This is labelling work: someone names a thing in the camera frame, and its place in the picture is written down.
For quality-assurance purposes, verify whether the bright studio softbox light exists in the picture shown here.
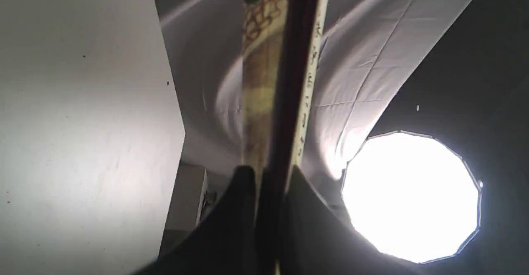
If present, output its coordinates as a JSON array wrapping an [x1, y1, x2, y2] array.
[[342, 131, 483, 264]]

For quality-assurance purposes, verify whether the cream paper folding fan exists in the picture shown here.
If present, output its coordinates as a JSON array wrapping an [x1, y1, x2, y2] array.
[[241, 0, 329, 275]]

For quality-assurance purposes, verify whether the grey backdrop curtain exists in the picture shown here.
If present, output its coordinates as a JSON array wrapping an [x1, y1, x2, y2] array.
[[150, 0, 490, 213]]

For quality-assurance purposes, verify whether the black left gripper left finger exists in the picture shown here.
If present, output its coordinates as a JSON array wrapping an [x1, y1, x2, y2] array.
[[136, 166, 257, 275]]

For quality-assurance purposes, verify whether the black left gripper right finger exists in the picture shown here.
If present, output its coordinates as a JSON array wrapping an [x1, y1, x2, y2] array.
[[279, 167, 422, 275]]

